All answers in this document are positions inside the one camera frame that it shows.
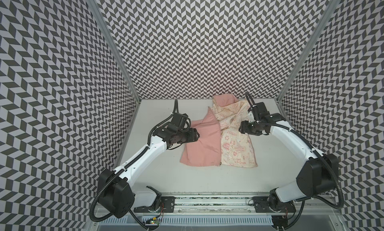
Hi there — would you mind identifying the black left corrugated cable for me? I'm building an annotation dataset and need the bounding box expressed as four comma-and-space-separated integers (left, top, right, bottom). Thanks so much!
89, 98, 179, 223

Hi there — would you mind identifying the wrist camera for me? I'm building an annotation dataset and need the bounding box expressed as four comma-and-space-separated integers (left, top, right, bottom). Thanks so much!
251, 102, 286, 124
171, 113, 191, 130

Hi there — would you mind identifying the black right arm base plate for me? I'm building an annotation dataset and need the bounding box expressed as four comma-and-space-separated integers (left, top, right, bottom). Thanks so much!
252, 196, 296, 214

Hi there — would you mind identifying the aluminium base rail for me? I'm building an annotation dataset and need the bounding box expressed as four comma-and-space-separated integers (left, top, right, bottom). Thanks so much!
94, 193, 341, 218

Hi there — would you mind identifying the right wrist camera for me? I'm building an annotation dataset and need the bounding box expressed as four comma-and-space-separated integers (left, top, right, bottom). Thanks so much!
251, 102, 286, 124

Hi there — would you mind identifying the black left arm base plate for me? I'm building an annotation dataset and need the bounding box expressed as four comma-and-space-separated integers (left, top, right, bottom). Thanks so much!
134, 196, 176, 213

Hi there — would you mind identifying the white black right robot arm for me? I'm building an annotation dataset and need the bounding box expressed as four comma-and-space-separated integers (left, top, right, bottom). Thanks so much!
239, 121, 345, 213

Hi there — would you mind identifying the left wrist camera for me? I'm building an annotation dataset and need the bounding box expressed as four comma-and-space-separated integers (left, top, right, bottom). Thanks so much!
171, 113, 191, 130

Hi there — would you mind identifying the pink Snoopy zip jacket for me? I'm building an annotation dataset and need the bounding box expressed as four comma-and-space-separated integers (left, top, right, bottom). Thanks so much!
180, 94, 258, 168

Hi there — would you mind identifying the aluminium corner post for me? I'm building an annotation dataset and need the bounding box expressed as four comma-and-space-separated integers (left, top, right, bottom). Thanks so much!
85, 0, 141, 103
276, 0, 342, 104

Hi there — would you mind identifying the aluminium corner post right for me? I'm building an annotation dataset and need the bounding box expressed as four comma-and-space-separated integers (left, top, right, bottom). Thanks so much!
276, 0, 342, 104

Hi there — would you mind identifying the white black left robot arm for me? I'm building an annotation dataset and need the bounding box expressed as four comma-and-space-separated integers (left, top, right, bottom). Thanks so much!
90, 128, 200, 222

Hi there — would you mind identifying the aluminium corner post left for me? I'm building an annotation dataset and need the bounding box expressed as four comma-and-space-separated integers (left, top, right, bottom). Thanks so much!
85, 0, 141, 103

